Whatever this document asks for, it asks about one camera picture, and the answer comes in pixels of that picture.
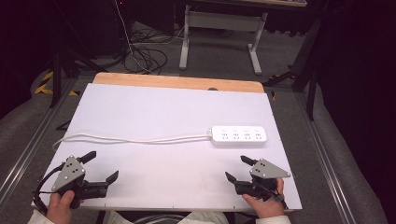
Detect white metal desk frame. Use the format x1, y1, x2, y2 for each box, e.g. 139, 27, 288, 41
178, 4, 269, 76

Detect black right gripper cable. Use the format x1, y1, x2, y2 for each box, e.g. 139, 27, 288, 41
263, 185, 290, 210

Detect white power strip cable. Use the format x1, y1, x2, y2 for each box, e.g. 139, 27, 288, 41
51, 133, 215, 152

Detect black metal stand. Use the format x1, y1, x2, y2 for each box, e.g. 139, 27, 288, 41
262, 13, 323, 121
49, 46, 108, 109

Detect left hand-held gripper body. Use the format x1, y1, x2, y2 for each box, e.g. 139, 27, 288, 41
50, 155, 108, 209

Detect wooden desk top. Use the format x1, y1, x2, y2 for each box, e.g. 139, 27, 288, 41
186, 0, 308, 7

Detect white power strip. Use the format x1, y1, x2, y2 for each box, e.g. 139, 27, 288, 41
210, 125, 268, 148

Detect person's right hand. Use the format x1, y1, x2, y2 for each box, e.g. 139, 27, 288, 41
241, 177, 286, 219

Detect yellow black floor tape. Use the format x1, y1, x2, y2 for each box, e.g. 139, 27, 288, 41
34, 70, 80, 97

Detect person's left hand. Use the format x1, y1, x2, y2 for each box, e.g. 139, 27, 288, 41
46, 189, 85, 224

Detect person's light clothing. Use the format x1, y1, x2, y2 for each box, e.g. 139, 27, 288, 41
102, 210, 231, 224

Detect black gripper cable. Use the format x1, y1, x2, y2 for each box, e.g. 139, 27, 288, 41
33, 162, 65, 217
263, 185, 290, 210

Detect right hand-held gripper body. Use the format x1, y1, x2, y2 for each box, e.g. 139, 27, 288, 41
233, 158, 291, 202

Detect black floor cables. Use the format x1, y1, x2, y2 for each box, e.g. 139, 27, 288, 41
122, 29, 169, 76

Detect white table cover board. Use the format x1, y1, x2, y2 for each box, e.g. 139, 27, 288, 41
31, 82, 304, 213

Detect thin white floor cable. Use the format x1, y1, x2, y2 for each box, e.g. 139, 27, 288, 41
113, 0, 185, 75

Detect metal floor rail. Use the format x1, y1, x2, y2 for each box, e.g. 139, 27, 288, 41
0, 78, 78, 197
294, 91, 358, 224

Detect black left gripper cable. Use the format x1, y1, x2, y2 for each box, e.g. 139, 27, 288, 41
33, 162, 65, 217

